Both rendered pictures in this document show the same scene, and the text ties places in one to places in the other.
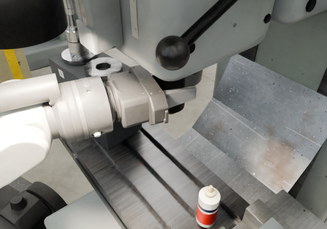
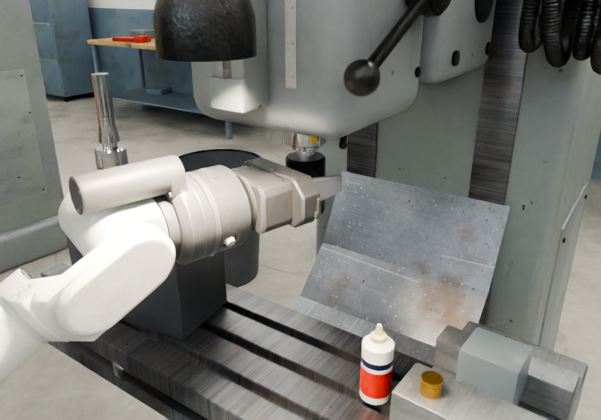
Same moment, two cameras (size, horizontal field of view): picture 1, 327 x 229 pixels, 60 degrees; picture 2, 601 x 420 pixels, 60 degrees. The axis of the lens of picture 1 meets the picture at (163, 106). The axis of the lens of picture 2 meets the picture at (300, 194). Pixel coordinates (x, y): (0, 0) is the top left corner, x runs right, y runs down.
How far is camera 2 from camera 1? 25 cm
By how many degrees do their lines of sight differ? 22
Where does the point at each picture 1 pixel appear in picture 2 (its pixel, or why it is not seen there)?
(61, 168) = not seen: outside the picture
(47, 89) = (171, 172)
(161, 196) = (296, 382)
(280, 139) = (438, 275)
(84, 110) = (217, 202)
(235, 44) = (394, 96)
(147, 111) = (291, 205)
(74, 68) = not seen: hidden behind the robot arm
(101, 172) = (183, 372)
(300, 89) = (446, 199)
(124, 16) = (273, 67)
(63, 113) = (191, 205)
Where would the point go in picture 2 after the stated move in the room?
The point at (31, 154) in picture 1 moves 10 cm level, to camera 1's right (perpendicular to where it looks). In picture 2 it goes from (156, 264) to (267, 248)
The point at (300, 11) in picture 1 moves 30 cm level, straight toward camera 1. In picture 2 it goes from (448, 64) to (499, 130)
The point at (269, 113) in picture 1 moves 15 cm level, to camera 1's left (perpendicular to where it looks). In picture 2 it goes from (413, 242) to (334, 255)
